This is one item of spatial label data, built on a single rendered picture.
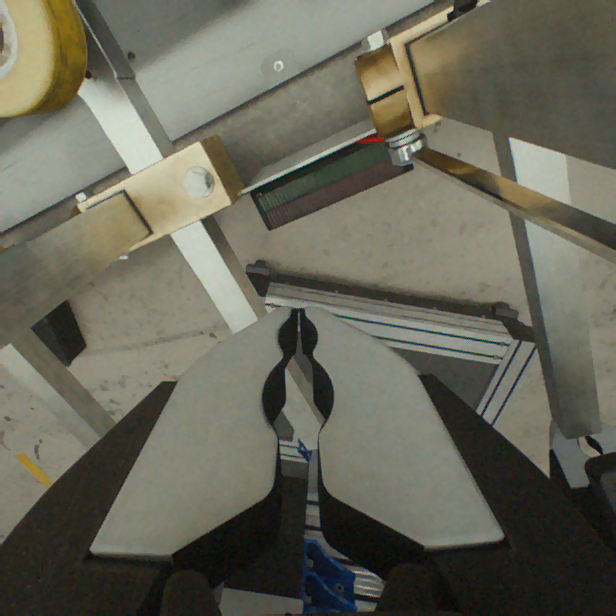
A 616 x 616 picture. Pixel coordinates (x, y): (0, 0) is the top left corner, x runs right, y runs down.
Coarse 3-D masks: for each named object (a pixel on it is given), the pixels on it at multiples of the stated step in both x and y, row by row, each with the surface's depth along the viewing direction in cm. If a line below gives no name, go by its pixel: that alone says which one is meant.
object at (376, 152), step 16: (384, 144) 39; (352, 160) 40; (368, 160) 40; (304, 176) 41; (320, 176) 41; (336, 176) 41; (272, 192) 42; (288, 192) 42; (304, 192) 42; (272, 208) 43
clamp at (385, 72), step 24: (432, 24) 20; (384, 48) 22; (360, 72) 22; (384, 72) 22; (408, 72) 21; (384, 96) 24; (408, 96) 22; (384, 120) 23; (408, 120) 23; (432, 120) 23
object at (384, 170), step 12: (372, 168) 40; (384, 168) 40; (396, 168) 40; (408, 168) 40; (348, 180) 41; (360, 180) 41; (372, 180) 41; (324, 192) 42; (336, 192) 42; (348, 192) 41; (288, 204) 42; (300, 204) 42; (312, 204) 42; (324, 204) 42; (276, 216) 43; (288, 216) 43
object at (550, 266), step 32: (512, 160) 24; (544, 160) 24; (544, 192) 25; (512, 224) 29; (544, 256) 27; (576, 256) 27; (544, 288) 28; (576, 288) 28; (544, 320) 30; (576, 320) 29; (544, 352) 32; (576, 352) 31; (576, 384) 32; (576, 416) 34
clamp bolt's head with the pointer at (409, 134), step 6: (402, 132) 25; (408, 132) 24; (414, 132) 25; (420, 132) 25; (366, 138) 30; (372, 138) 29; (378, 138) 28; (390, 138) 25; (396, 138) 24; (402, 138) 25; (408, 138) 24; (414, 138) 24; (390, 144) 25; (396, 144) 25; (402, 144) 25; (408, 162) 25
